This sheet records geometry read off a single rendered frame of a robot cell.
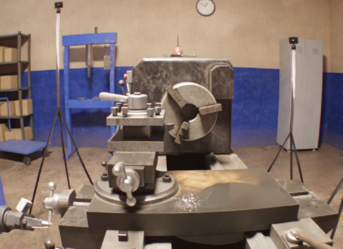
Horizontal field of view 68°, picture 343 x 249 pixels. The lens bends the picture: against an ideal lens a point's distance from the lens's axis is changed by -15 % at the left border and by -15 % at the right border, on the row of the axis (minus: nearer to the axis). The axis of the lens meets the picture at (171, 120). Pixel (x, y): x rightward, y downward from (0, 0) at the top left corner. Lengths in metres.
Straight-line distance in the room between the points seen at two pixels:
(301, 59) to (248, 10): 1.22
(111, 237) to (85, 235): 0.10
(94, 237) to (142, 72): 0.90
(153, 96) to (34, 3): 4.21
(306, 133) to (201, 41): 2.29
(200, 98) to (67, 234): 0.79
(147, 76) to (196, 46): 3.38
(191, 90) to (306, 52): 3.72
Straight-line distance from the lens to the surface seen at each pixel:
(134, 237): 0.73
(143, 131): 0.89
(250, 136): 5.11
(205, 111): 1.23
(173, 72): 1.45
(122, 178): 0.71
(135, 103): 0.89
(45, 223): 0.96
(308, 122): 4.91
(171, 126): 0.99
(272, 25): 5.18
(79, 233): 0.81
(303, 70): 4.78
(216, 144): 1.52
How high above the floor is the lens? 1.27
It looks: 10 degrees down
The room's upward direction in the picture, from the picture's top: straight up
